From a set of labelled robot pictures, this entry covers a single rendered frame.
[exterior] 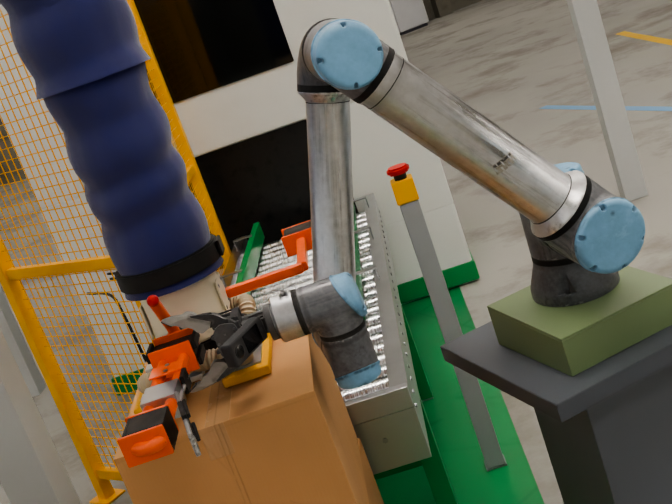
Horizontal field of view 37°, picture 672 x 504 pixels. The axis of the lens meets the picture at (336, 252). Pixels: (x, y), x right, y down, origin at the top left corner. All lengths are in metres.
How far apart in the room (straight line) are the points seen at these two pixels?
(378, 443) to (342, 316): 0.86
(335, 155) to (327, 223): 0.13
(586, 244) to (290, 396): 0.62
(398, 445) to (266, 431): 0.81
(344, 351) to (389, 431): 0.79
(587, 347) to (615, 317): 0.08
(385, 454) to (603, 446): 0.67
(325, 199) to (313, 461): 0.50
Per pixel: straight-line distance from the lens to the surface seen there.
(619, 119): 5.48
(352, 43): 1.77
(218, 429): 1.94
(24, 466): 3.63
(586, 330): 2.08
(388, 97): 1.81
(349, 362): 1.91
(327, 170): 1.95
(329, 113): 1.94
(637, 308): 2.15
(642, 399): 2.28
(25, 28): 2.04
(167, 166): 2.06
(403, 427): 2.67
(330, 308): 1.87
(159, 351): 1.92
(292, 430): 1.94
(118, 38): 2.03
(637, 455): 2.31
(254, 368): 2.05
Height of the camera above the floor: 1.66
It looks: 15 degrees down
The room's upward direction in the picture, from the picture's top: 20 degrees counter-clockwise
